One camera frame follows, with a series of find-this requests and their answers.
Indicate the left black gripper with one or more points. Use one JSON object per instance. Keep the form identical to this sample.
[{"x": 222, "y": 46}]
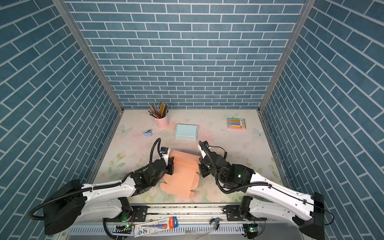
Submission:
[{"x": 170, "y": 165}]

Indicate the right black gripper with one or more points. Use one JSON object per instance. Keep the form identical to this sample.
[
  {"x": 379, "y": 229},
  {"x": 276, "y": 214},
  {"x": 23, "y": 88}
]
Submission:
[{"x": 204, "y": 167}]

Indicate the pink paper box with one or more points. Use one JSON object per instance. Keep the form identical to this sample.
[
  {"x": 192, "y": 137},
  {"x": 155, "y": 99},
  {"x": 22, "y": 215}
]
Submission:
[{"x": 185, "y": 177}]

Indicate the light blue paper box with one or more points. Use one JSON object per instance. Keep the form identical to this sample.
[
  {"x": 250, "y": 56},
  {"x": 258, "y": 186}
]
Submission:
[{"x": 186, "y": 132}]

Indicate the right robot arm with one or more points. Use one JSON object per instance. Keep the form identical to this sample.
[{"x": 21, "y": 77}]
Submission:
[{"x": 264, "y": 198}]

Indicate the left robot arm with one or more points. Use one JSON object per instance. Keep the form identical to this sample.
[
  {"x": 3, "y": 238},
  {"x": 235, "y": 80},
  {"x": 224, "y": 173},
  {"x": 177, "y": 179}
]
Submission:
[{"x": 76, "y": 202}]

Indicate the pink pencil bucket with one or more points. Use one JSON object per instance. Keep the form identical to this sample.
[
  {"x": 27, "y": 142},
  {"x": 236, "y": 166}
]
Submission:
[{"x": 162, "y": 123}]

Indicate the small metal clip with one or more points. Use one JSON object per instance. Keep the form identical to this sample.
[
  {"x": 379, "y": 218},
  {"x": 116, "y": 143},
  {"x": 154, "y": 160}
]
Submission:
[{"x": 215, "y": 223}]

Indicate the bundle of coloured pencils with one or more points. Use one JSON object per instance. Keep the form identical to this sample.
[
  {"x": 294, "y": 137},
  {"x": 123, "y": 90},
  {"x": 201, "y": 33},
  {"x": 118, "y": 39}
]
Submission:
[{"x": 159, "y": 111}]

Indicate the pack of coloured markers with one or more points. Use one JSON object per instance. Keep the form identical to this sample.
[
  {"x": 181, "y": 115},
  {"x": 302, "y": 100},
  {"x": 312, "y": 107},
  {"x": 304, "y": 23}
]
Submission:
[{"x": 236, "y": 124}]

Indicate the red blue white package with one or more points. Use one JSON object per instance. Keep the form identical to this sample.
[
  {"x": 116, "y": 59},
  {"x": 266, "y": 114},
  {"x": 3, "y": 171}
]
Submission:
[{"x": 156, "y": 226}]

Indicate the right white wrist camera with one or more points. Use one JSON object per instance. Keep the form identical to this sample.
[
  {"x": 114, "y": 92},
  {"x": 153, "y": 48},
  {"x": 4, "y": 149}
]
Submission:
[{"x": 205, "y": 152}]

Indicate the aluminium mounting rail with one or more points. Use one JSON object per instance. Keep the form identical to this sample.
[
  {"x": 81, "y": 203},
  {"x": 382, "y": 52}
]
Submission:
[{"x": 192, "y": 219}]

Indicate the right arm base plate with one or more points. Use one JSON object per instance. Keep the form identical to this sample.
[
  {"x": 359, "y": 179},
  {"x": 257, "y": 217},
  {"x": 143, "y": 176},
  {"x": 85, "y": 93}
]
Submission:
[{"x": 237, "y": 213}]

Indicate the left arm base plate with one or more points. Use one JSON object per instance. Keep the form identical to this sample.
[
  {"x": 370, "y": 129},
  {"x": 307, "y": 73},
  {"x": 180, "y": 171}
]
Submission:
[{"x": 137, "y": 215}]

